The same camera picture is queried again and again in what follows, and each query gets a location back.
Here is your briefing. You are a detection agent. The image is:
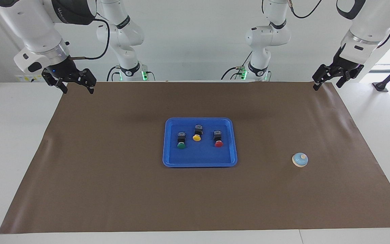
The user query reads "red push button switch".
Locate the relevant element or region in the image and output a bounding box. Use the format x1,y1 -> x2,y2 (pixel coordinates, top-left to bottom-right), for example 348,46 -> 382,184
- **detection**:
213,130 -> 224,148

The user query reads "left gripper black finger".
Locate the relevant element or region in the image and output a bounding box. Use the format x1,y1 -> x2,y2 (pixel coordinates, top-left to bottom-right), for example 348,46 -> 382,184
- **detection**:
312,63 -> 331,91
337,64 -> 365,89

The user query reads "black left arm base cable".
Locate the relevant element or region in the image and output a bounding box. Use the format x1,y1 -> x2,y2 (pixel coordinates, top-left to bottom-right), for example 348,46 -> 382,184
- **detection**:
220,50 -> 254,81

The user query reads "white wall socket box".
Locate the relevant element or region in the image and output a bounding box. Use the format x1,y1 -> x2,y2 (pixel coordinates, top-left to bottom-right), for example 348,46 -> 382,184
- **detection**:
15,71 -> 45,83

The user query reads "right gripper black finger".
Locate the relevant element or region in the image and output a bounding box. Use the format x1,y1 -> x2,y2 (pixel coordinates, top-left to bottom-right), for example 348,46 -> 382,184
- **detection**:
77,68 -> 98,95
42,70 -> 69,95

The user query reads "black right arm base cable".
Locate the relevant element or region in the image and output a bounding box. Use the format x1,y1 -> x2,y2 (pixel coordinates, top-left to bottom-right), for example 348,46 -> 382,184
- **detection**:
106,66 -> 121,82

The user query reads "black arm base cable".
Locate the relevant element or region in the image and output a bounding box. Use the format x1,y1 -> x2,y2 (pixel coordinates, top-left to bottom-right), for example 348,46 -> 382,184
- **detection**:
220,50 -> 254,81
106,66 -> 121,82

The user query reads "brown table mat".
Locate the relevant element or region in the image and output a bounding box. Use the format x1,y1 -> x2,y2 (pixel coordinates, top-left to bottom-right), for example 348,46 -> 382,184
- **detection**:
0,81 -> 390,234

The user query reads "blue plastic tray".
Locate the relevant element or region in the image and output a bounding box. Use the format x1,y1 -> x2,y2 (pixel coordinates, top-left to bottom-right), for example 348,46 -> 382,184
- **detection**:
162,117 -> 238,168

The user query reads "yellow push button switch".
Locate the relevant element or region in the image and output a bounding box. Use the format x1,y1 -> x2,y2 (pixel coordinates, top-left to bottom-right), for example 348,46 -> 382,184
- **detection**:
192,124 -> 204,142

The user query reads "green push button switch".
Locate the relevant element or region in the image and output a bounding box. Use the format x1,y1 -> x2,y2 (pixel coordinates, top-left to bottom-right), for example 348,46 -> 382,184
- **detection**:
176,131 -> 187,150

